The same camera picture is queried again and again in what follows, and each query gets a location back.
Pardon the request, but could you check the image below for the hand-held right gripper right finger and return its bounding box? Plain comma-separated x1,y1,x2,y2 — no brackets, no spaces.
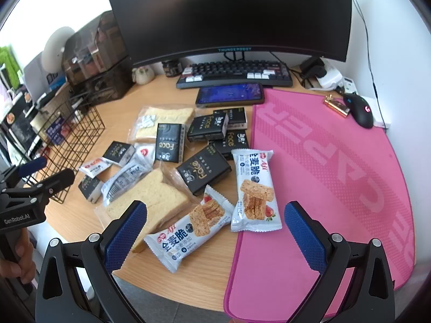
284,201,396,323

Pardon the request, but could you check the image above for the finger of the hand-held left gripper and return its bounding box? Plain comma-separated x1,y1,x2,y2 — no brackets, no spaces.
25,168,75,200
9,156,48,184

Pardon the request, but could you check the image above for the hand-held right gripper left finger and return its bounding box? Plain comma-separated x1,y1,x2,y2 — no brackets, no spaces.
35,200,149,323

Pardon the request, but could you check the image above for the small white orange sachet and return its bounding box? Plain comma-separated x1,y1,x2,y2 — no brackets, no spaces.
78,157,113,179

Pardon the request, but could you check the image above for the sliced bread packet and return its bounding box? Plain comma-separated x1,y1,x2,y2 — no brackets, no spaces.
127,106,196,143
94,168,203,254

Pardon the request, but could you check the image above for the white wafer snack packet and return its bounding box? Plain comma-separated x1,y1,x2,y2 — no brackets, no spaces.
231,149,283,232
144,185,235,274

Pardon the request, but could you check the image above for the black wire basket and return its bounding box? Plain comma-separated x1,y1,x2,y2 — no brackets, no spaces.
32,103,106,204

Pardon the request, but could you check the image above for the white red-label packet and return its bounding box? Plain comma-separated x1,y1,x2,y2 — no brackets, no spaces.
134,143,157,169

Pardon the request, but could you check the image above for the pile of black tissue packs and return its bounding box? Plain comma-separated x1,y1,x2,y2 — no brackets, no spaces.
78,107,250,203

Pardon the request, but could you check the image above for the person's left hand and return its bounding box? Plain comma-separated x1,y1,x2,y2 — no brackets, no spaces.
0,232,37,278

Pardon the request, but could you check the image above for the pink mouse mat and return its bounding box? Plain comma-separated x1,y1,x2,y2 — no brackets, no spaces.
224,89,415,320

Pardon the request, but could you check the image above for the green plush cloth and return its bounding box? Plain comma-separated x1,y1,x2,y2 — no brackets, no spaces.
0,45,21,90

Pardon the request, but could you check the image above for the white round fan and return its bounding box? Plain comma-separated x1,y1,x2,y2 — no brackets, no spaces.
42,27,76,75

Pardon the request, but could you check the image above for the smoky acrylic organiser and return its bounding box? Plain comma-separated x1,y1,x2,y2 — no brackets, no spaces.
62,10,135,105

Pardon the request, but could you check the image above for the cream ceramic figurine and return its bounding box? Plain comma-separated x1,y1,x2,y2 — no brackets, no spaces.
132,65,153,85

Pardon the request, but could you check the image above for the black computer mouse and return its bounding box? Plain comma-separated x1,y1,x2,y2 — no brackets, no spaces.
343,92,374,129

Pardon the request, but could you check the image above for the white flat box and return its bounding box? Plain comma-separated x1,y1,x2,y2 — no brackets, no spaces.
364,96,391,129

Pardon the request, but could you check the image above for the small dark jar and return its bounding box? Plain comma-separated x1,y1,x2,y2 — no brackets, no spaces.
162,60,182,77

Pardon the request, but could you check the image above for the black smartphone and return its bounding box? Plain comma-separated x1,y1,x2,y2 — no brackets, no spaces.
196,82,265,106

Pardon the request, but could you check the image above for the black mechanical keyboard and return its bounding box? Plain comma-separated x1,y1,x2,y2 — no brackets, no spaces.
176,60,293,90

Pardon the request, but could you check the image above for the black curved monitor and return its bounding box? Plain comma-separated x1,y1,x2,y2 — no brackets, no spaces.
102,0,353,69

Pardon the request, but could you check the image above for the white power adapter with cables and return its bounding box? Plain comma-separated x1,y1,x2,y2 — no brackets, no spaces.
315,59,345,90

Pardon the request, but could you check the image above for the black cable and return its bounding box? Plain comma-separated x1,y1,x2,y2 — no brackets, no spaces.
352,0,379,95

